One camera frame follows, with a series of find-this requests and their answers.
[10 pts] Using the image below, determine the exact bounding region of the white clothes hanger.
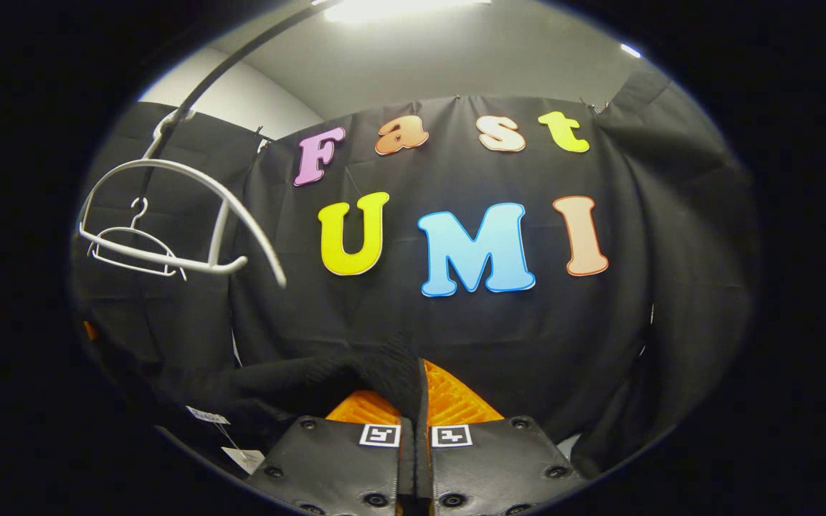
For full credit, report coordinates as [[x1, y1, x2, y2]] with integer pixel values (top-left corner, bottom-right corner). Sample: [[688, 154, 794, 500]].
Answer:
[[87, 197, 188, 282], [77, 107, 288, 289]]

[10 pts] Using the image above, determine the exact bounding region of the black metal clothes rack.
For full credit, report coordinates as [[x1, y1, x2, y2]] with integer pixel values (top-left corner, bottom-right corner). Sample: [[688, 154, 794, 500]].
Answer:
[[142, 0, 346, 173]]

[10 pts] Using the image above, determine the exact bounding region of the black knit jacket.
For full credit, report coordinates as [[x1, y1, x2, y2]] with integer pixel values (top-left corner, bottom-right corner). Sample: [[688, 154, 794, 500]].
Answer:
[[108, 333, 434, 499]]

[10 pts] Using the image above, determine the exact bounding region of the black backdrop cloth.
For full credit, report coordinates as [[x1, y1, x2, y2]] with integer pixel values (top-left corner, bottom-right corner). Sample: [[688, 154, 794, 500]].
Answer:
[[72, 68, 758, 481]]

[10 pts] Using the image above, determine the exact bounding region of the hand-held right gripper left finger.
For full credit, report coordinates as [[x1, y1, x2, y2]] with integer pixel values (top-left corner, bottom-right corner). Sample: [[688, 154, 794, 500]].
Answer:
[[245, 389, 417, 516]]

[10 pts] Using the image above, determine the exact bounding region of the large ceiling light panel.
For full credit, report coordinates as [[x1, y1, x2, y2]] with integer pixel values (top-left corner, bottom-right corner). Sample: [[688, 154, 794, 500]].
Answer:
[[323, 0, 493, 22]]

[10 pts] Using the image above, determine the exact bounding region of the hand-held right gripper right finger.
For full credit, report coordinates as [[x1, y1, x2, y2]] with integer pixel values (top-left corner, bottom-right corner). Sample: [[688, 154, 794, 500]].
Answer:
[[417, 358, 587, 516]]

